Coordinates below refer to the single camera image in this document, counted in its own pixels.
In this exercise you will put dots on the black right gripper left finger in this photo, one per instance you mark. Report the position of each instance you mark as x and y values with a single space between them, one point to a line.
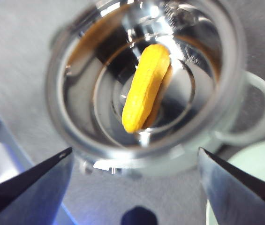
29 194

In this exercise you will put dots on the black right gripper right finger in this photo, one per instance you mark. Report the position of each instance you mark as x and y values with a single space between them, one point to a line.
235 199

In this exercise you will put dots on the yellow corn cob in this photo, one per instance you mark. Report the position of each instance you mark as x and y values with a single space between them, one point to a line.
146 89

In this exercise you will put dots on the pale green round plate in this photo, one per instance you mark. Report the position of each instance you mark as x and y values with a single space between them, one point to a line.
259 159

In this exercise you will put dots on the pale green electric steamer pot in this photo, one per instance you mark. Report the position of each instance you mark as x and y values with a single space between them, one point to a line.
76 105

